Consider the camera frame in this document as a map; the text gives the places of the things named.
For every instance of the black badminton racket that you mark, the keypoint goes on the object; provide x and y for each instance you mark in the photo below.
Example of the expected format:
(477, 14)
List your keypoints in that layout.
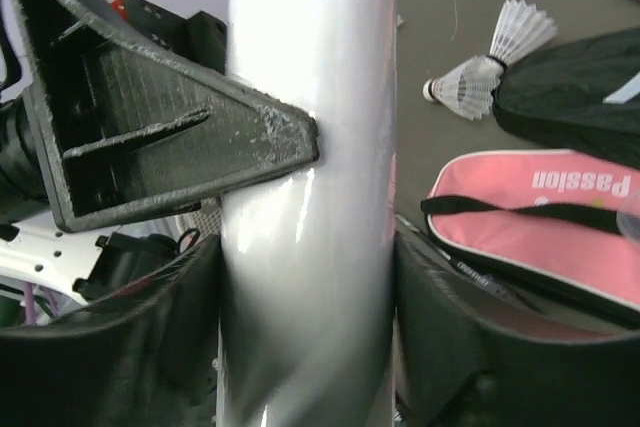
(490, 285)

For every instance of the pink racket bag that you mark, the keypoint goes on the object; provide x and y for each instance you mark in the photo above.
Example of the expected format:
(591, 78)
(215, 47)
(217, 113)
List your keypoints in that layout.
(544, 220)

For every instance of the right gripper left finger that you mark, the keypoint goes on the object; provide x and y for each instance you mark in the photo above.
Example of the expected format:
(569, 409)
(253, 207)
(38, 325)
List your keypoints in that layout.
(141, 356)

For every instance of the white shuttlecock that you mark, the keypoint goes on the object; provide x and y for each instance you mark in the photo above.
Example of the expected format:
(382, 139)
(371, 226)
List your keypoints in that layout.
(521, 28)
(467, 90)

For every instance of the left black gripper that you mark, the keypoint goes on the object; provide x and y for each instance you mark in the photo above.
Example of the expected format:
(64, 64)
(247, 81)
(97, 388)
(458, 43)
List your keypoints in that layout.
(200, 38)

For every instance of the black Crossway racket bag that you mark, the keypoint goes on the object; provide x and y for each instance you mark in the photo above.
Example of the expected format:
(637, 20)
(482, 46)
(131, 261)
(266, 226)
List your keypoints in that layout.
(582, 95)

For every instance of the white shuttlecock tube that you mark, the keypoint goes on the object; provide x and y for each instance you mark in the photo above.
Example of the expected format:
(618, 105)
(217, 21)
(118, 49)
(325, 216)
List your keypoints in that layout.
(306, 321)

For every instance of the clear plastic tube lid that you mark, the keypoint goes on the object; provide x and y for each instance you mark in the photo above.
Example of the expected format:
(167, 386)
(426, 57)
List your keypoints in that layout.
(628, 217)

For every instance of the white shuttlecock upper middle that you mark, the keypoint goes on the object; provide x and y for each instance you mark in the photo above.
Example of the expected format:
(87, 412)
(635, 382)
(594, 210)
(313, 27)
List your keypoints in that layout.
(521, 28)

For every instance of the white shuttlecock lower middle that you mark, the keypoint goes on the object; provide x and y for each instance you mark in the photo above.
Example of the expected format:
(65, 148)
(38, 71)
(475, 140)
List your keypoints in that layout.
(467, 90)

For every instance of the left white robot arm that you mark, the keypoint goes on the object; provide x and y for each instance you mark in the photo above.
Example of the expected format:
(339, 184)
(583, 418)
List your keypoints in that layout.
(50, 257)

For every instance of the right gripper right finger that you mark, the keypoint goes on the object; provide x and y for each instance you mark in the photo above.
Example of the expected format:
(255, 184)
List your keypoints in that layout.
(472, 358)

